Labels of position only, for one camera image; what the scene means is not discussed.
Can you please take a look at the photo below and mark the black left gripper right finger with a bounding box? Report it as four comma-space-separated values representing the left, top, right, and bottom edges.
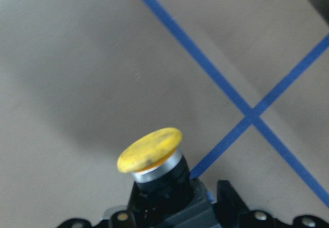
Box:
216, 180, 250, 222

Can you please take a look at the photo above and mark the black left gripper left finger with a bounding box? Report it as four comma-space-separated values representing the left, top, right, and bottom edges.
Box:
127, 182, 148, 223

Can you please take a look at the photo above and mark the yellow push button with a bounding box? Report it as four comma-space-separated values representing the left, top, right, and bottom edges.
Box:
112, 127, 220, 227

